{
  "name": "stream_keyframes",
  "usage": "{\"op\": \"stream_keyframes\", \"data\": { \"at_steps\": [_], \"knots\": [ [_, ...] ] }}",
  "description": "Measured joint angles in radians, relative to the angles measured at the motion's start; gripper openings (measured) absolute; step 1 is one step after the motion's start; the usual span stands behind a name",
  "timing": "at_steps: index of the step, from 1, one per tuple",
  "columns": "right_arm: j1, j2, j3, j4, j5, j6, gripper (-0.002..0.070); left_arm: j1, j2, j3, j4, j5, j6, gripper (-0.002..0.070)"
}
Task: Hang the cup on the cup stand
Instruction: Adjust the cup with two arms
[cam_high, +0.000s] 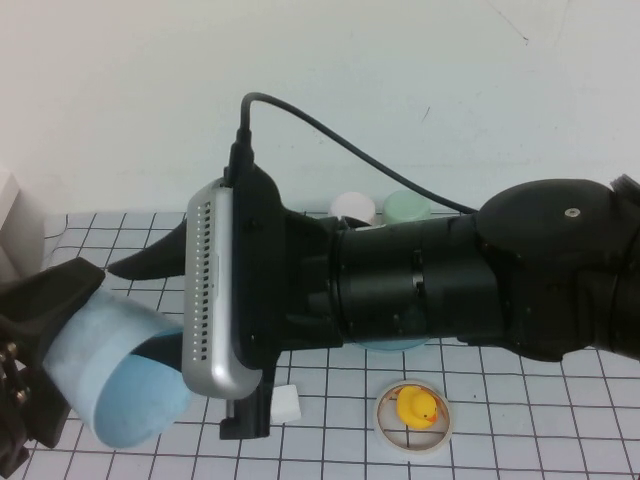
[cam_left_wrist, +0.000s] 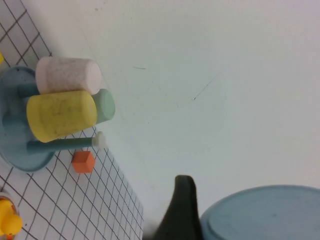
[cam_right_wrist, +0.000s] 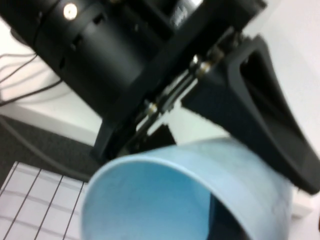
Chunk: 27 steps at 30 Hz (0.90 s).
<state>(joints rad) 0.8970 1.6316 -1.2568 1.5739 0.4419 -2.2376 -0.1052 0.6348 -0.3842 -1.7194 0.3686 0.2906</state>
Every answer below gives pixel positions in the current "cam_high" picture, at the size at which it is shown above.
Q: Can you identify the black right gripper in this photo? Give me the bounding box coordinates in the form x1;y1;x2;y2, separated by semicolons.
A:
107;207;349;374

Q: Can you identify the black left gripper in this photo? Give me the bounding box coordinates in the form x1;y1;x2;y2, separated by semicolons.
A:
0;259;107;476

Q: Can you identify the light blue plastic cup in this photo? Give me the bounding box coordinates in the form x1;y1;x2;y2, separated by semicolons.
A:
42;287;194;449

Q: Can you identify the pale pink plastic cup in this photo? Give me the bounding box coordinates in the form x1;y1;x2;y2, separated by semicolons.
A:
330;192;376;226

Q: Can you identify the blue cup stand with pegs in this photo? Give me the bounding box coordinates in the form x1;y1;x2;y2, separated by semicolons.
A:
349;334;431;355

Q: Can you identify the light green plastic cup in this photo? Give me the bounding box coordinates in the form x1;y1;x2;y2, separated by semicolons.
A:
382;189;432;224

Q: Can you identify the white side panel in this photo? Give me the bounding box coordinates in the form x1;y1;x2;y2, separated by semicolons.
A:
0;171;49;286

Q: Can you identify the white foam cube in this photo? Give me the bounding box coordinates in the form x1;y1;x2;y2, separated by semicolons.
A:
269;383;304;425

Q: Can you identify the yellow rubber duck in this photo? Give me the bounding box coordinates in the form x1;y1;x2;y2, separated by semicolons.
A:
396;384;440;430

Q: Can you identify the white tape roll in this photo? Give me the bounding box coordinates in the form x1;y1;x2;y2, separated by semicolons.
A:
374;378;455;455

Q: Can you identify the blue checkered tablecloth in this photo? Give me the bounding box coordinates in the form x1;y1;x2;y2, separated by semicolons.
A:
0;204;640;480

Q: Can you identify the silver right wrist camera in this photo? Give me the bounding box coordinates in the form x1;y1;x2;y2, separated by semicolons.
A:
182;167;284;441

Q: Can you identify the black right camera cable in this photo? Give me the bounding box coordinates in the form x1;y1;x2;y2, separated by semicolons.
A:
228;92;481;216

